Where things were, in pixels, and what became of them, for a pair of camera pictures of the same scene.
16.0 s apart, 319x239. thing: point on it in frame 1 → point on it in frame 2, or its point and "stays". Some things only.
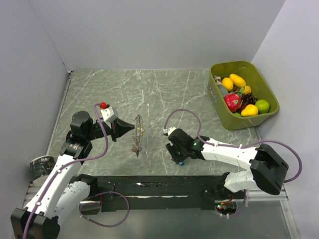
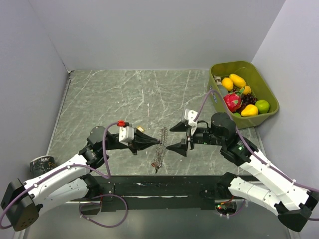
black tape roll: (41, 167) stays
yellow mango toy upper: (238, 80) stays
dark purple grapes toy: (247, 99) stays
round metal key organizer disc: (137, 135) → (157, 163)
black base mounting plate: (154, 192) stays
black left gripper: (118, 128) → (141, 141)
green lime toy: (263, 106) stays
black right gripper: (171, 148) → (180, 147)
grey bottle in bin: (223, 89) stays
